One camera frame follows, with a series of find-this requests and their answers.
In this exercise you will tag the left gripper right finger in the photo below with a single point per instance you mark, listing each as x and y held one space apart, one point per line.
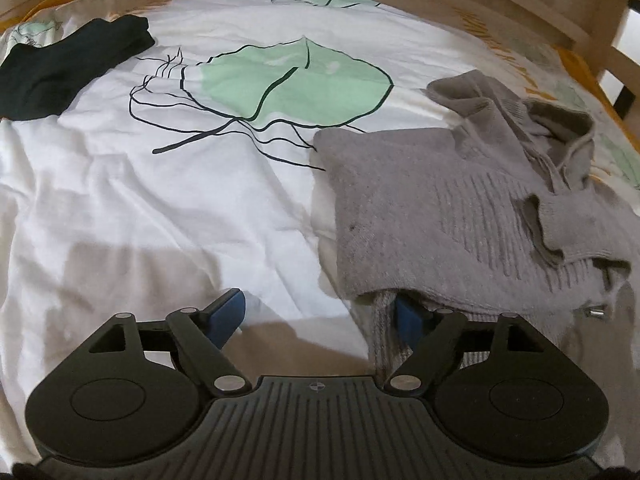
439 339

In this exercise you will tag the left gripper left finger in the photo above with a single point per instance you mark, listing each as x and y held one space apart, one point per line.
180 355

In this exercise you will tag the grey knitted sweater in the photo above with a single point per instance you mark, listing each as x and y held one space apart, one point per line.
498 214

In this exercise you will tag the white leaf print bed sheet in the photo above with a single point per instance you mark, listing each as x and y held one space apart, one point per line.
191 169

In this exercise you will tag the black folded garment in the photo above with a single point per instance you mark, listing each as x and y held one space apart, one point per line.
39 82

